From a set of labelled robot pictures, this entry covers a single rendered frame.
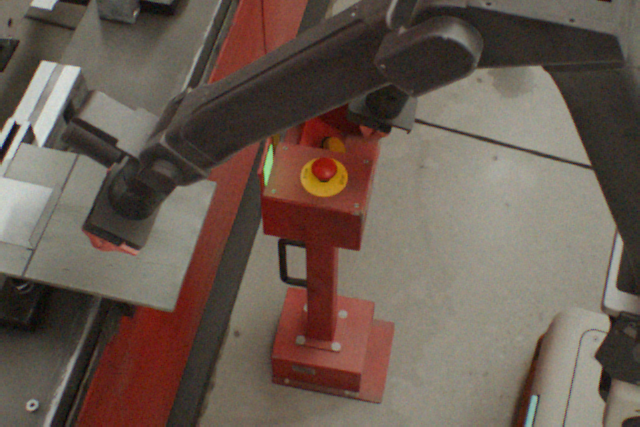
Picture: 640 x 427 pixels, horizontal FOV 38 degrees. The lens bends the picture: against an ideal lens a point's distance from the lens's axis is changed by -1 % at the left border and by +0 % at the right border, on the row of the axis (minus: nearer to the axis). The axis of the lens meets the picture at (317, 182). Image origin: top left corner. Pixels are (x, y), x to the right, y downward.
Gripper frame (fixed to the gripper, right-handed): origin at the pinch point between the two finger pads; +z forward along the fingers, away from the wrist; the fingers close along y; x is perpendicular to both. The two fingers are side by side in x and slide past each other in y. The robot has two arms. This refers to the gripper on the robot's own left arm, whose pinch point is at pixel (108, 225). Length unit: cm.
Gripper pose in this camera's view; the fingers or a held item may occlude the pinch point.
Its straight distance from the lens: 110.5
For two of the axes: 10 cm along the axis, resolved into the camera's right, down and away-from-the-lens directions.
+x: 8.5, 4.4, 2.9
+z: -4.8, 3.9, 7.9
